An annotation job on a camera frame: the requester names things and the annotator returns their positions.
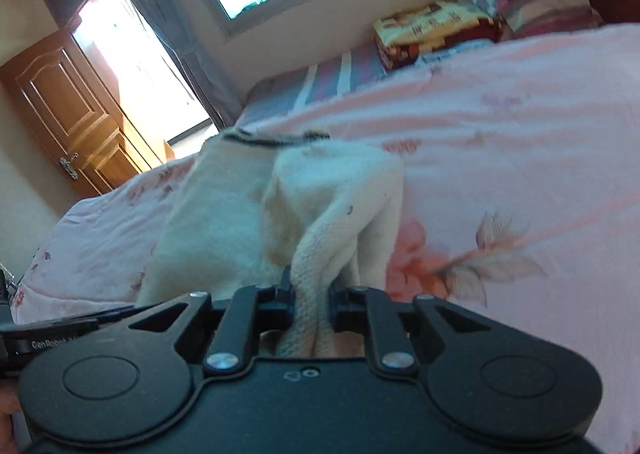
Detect person's left hand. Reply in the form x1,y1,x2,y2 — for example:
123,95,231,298
0,380,22,454

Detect striped pillow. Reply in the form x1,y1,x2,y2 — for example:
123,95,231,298
465,0,603,39

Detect brown wooden door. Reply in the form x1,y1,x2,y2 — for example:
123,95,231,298
1,30,172,198

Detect cream sweater with striped top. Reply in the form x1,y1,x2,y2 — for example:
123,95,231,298
137,130,405,358

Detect pink floral bed sheet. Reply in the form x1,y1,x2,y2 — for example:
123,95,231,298
11,24,639,453

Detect yellow red folded blanket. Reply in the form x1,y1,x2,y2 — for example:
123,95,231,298
373,1,503,71

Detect striped mattress cover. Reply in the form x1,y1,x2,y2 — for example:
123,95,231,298
235,40,393,128

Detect grey left curtain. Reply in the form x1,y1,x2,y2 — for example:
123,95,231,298
131,0,242,129

